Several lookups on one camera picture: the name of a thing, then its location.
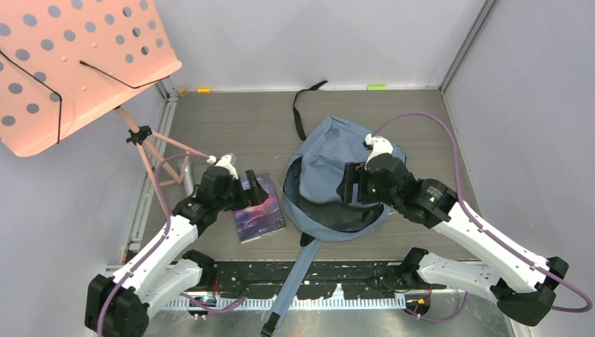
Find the pink perforated music stand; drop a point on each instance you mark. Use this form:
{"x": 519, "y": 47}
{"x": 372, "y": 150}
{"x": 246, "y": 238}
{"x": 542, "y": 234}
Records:
{"x": 65, "y": 64}

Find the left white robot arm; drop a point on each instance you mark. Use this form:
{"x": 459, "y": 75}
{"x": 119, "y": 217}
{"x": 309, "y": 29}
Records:
{"x": 124, "y": 303}

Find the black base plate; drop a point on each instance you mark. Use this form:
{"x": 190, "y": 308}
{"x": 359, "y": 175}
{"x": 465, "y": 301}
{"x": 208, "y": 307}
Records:
{"x": 355, "y": 279}

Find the green tape piece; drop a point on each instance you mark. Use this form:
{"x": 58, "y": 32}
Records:
{"x": 376, "y": 88}

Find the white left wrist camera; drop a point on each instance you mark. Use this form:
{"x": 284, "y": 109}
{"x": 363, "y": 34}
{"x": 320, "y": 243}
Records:
{"x": 226, "y": 161}

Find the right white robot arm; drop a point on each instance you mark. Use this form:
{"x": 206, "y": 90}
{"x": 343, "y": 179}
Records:
{"x": 521, "y": 283}

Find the silver metal cylinder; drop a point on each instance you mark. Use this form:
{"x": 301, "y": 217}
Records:
{"x": 187, "y": 177}

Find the light blue backpack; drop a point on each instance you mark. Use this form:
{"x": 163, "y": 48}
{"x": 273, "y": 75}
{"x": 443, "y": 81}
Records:
{"x": 311, "y": 200}

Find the purple cover book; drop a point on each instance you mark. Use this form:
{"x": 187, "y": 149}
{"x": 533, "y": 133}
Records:
{"x": 258, "y": 221}

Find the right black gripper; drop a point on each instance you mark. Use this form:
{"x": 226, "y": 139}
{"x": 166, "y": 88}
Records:
{"x": 354, "y": 173}

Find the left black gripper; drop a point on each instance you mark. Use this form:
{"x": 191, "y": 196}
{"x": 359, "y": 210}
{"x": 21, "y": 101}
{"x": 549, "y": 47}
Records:
{"x": 250, "y": 197}

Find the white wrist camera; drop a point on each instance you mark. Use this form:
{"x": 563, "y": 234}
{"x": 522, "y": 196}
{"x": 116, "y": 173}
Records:
{"x": 376, "y": 145}
{"x": 226, "y": 161}

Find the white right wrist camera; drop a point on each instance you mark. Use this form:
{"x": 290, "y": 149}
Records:
{"x": 376, "y": 145}

